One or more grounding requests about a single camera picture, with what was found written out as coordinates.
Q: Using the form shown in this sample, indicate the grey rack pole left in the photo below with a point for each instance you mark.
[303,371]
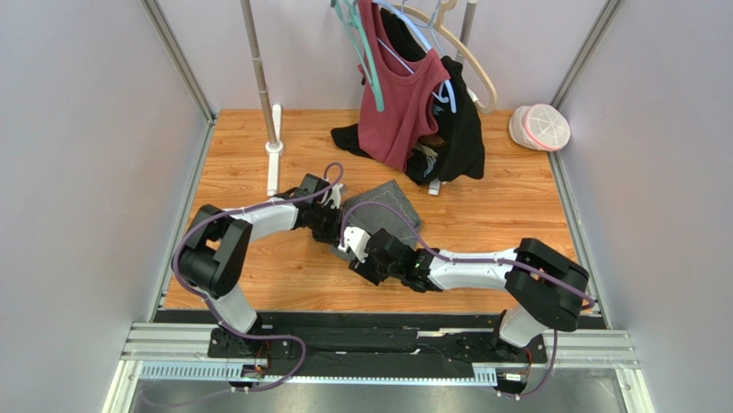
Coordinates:
[256,57]

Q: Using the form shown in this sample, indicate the grey cloth napkin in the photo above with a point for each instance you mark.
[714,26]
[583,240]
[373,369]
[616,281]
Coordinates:
[373,218]

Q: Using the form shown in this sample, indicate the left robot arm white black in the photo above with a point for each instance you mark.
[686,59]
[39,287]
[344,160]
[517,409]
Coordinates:
[208,261]

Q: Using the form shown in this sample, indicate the maroon tank top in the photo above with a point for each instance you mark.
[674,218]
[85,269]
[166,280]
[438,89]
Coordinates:
[407,90]

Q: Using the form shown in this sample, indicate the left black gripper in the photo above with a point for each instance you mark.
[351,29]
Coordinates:
[333,235]

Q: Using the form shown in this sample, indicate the white rack foot right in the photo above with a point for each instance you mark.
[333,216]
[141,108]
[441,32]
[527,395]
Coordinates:
[435,187]

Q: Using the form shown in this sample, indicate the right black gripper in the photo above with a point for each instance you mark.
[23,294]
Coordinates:
[362,263]

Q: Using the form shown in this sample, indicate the teal plastic hanger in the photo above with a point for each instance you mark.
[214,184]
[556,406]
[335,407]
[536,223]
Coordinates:
[348,14]

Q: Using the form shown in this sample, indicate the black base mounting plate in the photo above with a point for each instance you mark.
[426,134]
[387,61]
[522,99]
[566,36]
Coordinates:
[375,345]

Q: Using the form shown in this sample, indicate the beige wooden hanger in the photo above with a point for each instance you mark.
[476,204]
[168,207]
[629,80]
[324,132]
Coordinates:
[464,54]

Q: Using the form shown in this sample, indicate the black t-shirt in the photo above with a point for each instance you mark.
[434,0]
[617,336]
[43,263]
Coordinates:
[456,149]

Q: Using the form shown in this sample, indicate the grey rack pole right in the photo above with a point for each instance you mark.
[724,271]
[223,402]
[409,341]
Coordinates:
[467,23]

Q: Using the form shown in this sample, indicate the white rack base foot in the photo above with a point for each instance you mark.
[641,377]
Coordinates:
[274,148]

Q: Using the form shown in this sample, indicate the grey rack pole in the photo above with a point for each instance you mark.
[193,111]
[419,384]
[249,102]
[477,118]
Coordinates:
[467,23]
[256,57]

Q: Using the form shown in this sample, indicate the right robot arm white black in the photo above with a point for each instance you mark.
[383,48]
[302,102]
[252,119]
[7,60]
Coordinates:
[550,289]

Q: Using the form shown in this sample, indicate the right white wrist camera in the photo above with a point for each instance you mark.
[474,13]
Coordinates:
[354,240]

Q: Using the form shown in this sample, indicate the light blue plastic hanger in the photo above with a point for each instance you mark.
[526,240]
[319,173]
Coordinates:
[405,42]

